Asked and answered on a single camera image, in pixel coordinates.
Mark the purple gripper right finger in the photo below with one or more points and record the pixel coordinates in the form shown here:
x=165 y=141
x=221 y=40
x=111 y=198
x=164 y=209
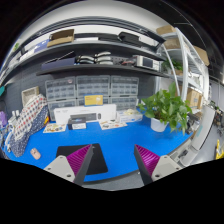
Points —
x=153 y=167

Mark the left picture card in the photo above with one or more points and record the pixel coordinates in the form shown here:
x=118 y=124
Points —
x=54 y=128

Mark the grey electronic instrument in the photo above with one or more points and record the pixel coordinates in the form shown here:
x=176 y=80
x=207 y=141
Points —
x=145 y=62

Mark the lower grey wall shelf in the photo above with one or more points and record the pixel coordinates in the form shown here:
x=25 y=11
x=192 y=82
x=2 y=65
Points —
x=96 y=69

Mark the white wicker basket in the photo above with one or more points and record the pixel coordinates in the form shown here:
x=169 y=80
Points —
x=28 y=94

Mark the picture card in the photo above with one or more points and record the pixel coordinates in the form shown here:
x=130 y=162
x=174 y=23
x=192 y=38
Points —
x=54 y=128
x=106 y=125

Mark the blue table mat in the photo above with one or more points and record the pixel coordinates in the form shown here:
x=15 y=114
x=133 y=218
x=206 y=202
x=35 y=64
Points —
x=117 y=145

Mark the small black white box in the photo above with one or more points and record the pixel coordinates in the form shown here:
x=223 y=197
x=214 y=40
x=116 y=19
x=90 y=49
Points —
x=77 y=123

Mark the long white product box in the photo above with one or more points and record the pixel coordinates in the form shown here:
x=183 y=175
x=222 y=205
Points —
x=91 y=113

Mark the white box with items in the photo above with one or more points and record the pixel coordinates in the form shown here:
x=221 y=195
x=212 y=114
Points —
x=129 y=116

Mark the grey wall shelf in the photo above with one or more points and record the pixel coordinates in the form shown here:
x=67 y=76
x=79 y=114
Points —
x=93 y=45
x=96 y=69

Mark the right grey drawer organizer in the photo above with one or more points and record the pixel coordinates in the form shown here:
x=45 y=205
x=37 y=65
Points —
x=121 y=85

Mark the grey drawer organizer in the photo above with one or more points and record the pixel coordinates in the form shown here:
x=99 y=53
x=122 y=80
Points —
x=60 y=89
x=121 y=85
x=93 y=85

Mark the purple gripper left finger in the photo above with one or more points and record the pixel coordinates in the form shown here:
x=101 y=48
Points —
x=72 y=167

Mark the left grey drawer organizer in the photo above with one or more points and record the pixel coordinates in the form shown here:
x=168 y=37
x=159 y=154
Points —
x=60 y=89

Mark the middle grey drawer organizer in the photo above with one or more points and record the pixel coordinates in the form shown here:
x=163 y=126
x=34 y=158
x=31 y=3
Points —
x=93 y=85

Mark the black mouse pad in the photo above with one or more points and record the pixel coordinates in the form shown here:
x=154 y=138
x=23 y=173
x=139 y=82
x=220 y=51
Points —
x=97 y=164

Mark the yellow card box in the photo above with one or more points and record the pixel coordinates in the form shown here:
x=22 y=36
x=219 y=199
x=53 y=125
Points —
x=91 y=100

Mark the green potted plant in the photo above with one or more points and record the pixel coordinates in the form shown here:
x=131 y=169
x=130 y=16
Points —
x=165 y=108

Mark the upper grey wall shelf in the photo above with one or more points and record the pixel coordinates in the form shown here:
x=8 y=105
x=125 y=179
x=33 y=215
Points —
x=93 y=45

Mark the white metal shelving rack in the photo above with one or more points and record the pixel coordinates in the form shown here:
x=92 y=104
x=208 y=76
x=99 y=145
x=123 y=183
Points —
x=194 y=77

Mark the patterned fabric bag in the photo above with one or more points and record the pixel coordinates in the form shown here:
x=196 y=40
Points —
x=32 y=118

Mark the cardboard box on top shelf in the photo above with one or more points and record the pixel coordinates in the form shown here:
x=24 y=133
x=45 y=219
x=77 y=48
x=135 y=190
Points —
x=61 y=37

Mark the right picture card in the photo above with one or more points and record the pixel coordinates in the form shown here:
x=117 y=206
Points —
x=106 y=125

